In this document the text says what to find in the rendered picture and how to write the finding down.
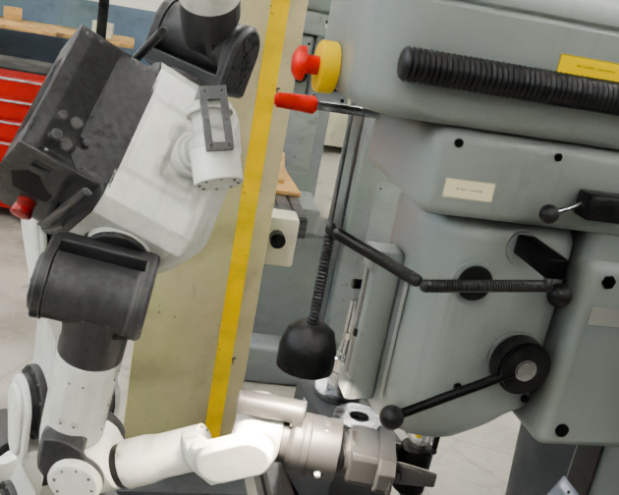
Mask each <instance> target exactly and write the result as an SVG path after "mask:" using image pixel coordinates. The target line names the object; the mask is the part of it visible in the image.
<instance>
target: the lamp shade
mask: <svg viewBox="0 0 619 495"><path fill-rule="evenodd" d="M336 354H337V348H336V341H335V334H334V331H333V330H332V329H331V328H330V327H329V326H328V325H327V324H326V323H325V322H323V321H322V320H320V319H318V322H316V323H313V322H310V321H309V318H308V317H303V318H300V319H297V320H294V321H292V322H290V323H289V325H288V327H287V328H286V330H285V332H284V334H283V335H282V337H281V339H280V342H279V347H278V353H277V358H276V364H277V366H278V367H279V368H280V369H281V370H282V371H284V372H285V373H287V374H289V375H292V376H295V377H298V378H302V379H308V380H318V379H324V378H326V377H328V376H330V375H331V374H332V372H333V367H334V362H335V359H336Z"/></svg>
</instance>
